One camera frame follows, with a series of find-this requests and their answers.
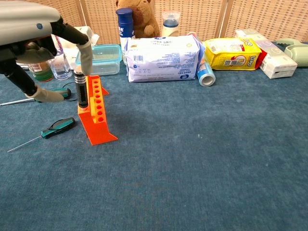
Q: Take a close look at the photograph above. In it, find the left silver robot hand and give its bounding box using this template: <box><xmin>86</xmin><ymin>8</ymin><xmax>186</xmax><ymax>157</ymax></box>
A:
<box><xmin>0</xmin><ymin>0</ymin><xmax>94</xmax><ymax>103</ymax></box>

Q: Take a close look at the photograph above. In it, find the large green-handled screwdriver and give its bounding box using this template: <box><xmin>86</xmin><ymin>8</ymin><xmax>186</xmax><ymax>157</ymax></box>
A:
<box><xmin>0</xmin><ymin>82</ymin><xmax>79</xmax><ymax>106</ymax></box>

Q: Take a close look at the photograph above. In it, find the silver black precision screwdriver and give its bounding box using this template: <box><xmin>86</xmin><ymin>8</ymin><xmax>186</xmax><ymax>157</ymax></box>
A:
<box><xmin>73</xmin><ymin>67</ymin><xmax>89</xmax><ymax>111</ymax></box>

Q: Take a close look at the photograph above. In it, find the orange test tube rack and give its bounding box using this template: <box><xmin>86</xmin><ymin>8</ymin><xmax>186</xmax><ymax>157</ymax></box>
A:
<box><xmin>77</xmin><ymin>75</ymin><xmax>119</xmax><ymax>146</ymax></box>

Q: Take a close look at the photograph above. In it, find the clear water bottle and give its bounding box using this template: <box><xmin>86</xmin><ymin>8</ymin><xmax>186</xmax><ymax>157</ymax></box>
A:
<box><xmin>48</xmin><ymin>33</ymin><xmax>73</xmax><ymax>80</ymax></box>

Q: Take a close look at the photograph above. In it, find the white printed roll pack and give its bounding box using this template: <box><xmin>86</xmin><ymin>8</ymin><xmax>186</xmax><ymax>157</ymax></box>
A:
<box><xmin>61</xmin><ymin>26</ymin><xmax>100</xmax><ymax>49</ymax></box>

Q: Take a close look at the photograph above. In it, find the clear blue-rimmed food container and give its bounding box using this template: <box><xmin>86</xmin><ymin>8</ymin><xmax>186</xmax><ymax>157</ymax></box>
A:
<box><xmin>75</xmin><ymin>44</ymin><xmax>123</xmax><ymax>76</ymax></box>

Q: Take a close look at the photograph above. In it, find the blue white spray can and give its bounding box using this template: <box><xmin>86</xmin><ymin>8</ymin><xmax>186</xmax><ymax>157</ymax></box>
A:
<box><xmin>115</xmin><ymin>7</ymin><xmax>135</xmax><ymax>65</ymax></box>

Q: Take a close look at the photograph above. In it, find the brown capybara plush toy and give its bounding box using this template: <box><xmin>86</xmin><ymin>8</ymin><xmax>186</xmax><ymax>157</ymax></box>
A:
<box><xmin>115</xmin><ymin>0</ymin><xmax>160</xmax><ymax>39</ymax></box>

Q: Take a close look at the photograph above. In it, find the white blue wet wipes pack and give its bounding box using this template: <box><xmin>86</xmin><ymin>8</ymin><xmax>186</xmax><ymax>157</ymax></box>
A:
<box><xmin>125</xmin><ymin>33</ymin><xmax>205</xmax><ymax>83</ymax></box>

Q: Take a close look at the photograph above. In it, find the cream bottle with clear cap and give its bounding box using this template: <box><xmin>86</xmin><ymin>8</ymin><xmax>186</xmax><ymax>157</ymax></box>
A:
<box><xmin>161</xmin><ymin>11</ymin><xmax>181</xmax><ymax>38</ymax></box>

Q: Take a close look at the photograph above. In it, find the rattan folding screen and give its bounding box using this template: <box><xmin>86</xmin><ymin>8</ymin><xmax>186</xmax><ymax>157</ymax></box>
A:
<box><xmin>48</xmin><ymin>0</ymin><xmax>308</xmax><ymax>45</ymax></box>

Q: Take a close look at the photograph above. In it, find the blue plastic wrap roll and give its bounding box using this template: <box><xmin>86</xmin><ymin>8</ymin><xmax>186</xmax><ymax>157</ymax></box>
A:
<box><xmin>187</xmin><ymin>31</ymin><xmax>216</xmax><ymax>87</ymax></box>

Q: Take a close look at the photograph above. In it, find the blue felt table cover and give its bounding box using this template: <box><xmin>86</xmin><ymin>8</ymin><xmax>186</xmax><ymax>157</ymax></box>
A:
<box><xmin>0</xmin><ymin>40</ymin><xmax>308</xmax><ymax>231</ymax></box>

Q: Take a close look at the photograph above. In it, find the yellow Lipo snack bag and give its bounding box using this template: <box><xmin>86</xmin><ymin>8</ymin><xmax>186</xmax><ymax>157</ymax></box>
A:
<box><xmin>204</xmin><ymin>38</ymin><xmax>263</xmax><ymax>71</ymax></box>

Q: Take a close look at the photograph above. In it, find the red white snack box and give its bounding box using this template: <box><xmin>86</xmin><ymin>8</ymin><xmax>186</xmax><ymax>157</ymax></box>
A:
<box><xmin>258</xmin><ymin>51</ymin><xmax>268</xmax><ymax>69</ymax></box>

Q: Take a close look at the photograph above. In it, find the pastel tissue box pack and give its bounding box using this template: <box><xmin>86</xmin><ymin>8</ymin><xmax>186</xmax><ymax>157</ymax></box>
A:
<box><xmin>234</xmin><ymin>28</ymin><xmax>298</xmax><ymax>79</ymax></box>

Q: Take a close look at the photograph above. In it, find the pale green lint roller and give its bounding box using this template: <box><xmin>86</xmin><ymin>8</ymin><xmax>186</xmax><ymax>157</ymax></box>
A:
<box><xmin>276</xmin><ymin>38</ymin><xmax>308</xmax><ymax>67</ymax></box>

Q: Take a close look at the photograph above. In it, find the small green-handled thin screwdriver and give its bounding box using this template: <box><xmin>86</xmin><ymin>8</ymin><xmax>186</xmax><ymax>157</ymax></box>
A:
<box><xmin>7</xmin><ymin>117</ymin><xmax>76</xmax><ymax>153</ymax></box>

